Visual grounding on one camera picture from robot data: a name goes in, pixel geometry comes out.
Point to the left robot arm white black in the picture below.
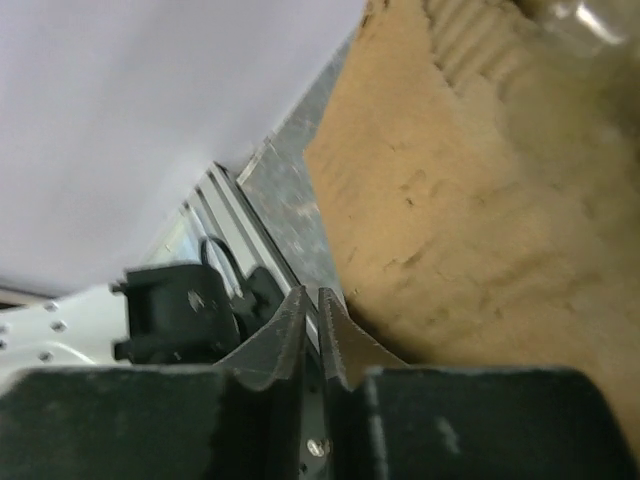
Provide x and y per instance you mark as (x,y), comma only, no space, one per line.
(180,312)

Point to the brown cardboard express box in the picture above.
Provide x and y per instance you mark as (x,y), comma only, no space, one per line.
(477,171)

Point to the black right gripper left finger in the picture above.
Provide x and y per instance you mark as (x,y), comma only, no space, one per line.
(239,418)

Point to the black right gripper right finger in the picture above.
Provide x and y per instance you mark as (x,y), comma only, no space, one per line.
(388,420)

